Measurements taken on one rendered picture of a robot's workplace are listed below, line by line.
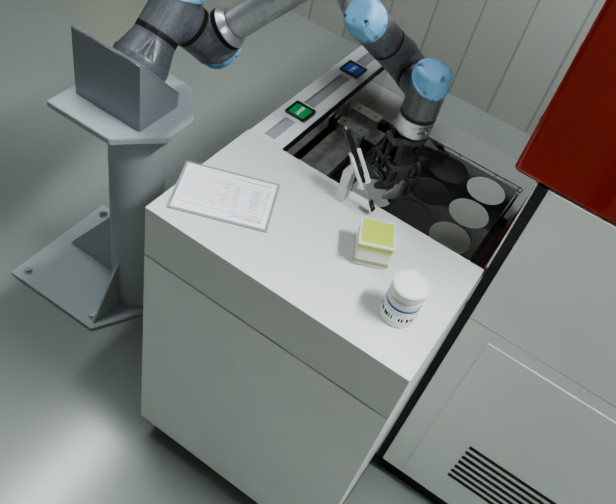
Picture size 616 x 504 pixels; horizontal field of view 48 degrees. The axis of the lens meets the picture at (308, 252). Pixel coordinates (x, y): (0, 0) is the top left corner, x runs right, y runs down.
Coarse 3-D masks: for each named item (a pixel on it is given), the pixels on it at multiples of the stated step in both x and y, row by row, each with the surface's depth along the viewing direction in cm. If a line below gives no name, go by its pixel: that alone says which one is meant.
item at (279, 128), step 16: (336, 64) 188; (368, 64) 191; (320, 80) 182; (336, 80) 184; (352, 80) 184; (304, 96) 176; (320, 96) 178; (336, 96) 178; (320, 112) 173; (256, 128) 164; (272, 128) 166; (288, 128) 166; (304, 128) 167
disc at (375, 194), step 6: (372, 180) 169; (354, 186) 166; (366, 186) 167; (372, 186) 167; (354, 192) 165; (360, 192) 165; (366, 192) 166; (372, 192) 166; (378, 192) 166; (384, 192) 167; (366, 198) 164; (372, 198) 165; (378, 198) 165; (378, 204) 164; (384, 204) 164
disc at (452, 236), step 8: (440, 224) 163; (448, 224) 164; (432, 232) 161; (440, 232) 162; (448, 232) 162; (456, 232) 163; (464, 232) 163; (440, 240) 160; (448, 240) 160; (456, 240) 161; (464, 240) 161; (456, 248) 159; (464, 248) 160
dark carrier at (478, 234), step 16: (368, 160) 173; (432, 160) 178; (448, 160) 180; (432, 176) 174; (448, 176) 175; (464, 176) 177; (480, 176) 178; (416, 192) 169; (432, 192) 170; (448, 192) 171; (464, 192) 172; (512, 192) 176; (384, 208) 163; (400, 208) 164; (416, 208) 165; (432, 208) 166; (448, 208) 167; (496, 208) 171; (416, 224) 162; (432, 224) 163; (480, 240) 162; (464, 256) 158
